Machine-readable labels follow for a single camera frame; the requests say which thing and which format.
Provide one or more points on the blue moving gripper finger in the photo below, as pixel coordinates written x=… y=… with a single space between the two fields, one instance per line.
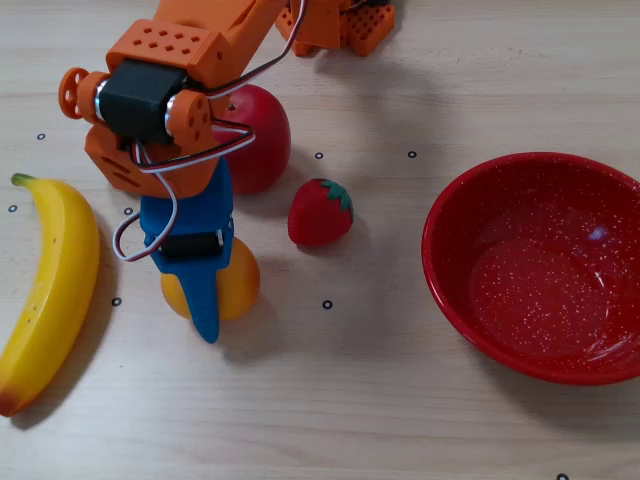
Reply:
x=202 y=300

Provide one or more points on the blue gripper body with servo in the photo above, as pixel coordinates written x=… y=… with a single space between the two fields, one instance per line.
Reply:
x=196 y=227

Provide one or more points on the orange yellow toy peach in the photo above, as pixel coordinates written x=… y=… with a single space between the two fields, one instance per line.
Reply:
x=240 y=285

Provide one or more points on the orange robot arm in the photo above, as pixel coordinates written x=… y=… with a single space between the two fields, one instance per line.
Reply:
x=175 y=45

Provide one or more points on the red speckled enamel bowl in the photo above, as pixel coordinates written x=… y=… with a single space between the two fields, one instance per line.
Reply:
x=530 y=280

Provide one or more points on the red toy apple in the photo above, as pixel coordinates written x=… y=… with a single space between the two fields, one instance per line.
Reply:
x=260 y=145

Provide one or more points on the red toy strawberry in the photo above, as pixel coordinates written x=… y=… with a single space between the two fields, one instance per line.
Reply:
x=315 y=215

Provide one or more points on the yellow toy banana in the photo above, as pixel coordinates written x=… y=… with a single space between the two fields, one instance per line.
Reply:
x=55 y=280

